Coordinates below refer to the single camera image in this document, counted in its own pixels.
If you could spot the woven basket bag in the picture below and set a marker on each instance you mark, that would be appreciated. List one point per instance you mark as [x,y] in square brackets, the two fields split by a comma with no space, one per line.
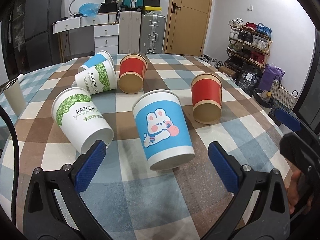
[282,97]

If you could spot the black refrigerator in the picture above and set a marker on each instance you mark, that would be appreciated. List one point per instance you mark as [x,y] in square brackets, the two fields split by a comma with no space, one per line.
[42,45]

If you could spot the blue bunny paper cup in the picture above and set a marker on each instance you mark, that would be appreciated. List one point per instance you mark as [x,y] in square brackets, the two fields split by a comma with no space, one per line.
[162,130]

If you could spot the dark glass cabinet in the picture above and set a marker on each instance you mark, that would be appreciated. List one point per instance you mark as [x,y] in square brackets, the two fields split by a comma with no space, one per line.
[13,41]

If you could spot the wooden shoe rack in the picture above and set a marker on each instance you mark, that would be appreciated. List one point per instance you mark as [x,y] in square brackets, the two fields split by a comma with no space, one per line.
[249,43]

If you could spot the wooden door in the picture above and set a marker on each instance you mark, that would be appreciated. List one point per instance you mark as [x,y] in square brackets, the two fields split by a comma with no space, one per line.
[187,26]

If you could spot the stack of shoe boxes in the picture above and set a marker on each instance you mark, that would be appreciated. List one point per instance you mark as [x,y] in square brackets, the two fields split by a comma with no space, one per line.
[151,1]

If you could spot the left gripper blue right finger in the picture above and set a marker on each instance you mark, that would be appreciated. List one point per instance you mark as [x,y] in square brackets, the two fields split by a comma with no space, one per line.
[227,167]

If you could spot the blue plastic bag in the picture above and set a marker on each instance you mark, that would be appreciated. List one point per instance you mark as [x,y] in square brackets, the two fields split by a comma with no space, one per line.
[89,9]

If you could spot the black bag on desk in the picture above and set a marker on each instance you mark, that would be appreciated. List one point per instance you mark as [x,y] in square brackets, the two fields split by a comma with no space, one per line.
[108,6]

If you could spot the far red paper cup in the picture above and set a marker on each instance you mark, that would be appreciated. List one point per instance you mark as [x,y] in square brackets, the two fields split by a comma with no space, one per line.
[131,73]

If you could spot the red paper cup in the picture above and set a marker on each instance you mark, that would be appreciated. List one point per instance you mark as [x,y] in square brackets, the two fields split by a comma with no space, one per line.
[206,94]
[131,73]

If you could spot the beige suitcase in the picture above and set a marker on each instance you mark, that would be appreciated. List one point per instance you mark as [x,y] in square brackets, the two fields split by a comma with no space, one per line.
[129,32]

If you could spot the near red paper cup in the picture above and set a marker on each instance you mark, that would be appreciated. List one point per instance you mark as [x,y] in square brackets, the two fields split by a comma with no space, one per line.
[206,94]

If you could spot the silver aluminium suitcase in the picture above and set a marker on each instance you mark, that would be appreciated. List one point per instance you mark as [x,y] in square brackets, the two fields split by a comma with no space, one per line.
[152,32]

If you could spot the far green white paper cup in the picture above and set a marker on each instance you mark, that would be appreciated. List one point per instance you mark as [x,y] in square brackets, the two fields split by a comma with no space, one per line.
[97,79]

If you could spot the beige steel tumbler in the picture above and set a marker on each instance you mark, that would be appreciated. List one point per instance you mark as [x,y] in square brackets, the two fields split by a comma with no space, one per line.
[14,96]

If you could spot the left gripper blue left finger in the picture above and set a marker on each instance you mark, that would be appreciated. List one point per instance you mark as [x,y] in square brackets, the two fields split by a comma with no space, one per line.
[87,164]

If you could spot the purple bag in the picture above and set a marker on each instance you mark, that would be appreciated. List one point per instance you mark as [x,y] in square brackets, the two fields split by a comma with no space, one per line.
[270,73]

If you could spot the white drawer desk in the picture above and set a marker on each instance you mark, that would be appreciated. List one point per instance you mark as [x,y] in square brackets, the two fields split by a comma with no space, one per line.
[85,35]

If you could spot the far blue paper cup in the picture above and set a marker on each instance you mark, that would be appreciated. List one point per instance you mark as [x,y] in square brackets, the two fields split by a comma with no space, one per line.
[99,57]

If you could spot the green white paper cup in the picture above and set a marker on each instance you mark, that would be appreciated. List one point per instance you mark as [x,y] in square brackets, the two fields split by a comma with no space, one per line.
[80,120]
[97,79]

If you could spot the person's right hand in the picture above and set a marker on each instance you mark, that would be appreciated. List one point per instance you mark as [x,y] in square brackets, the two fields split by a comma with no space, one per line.
[292,191]

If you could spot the near green white paper cup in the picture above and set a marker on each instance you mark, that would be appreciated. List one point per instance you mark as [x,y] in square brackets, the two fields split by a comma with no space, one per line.
[80,120]

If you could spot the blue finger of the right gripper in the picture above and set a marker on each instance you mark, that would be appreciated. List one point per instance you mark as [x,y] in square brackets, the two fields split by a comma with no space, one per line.
[287,120]

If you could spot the checked tablecloth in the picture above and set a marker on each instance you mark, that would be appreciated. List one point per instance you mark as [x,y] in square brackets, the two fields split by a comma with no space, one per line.
[129,200]

